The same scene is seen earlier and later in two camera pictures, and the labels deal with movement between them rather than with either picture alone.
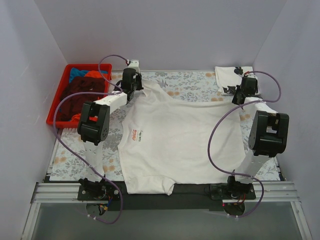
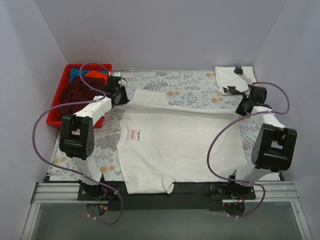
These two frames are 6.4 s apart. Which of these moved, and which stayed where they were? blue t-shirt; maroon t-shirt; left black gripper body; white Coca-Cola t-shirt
Moved: left black gripper body
Stayed: maroon t-shirt; blue t-shirt; white Coca-Cola t-shirt
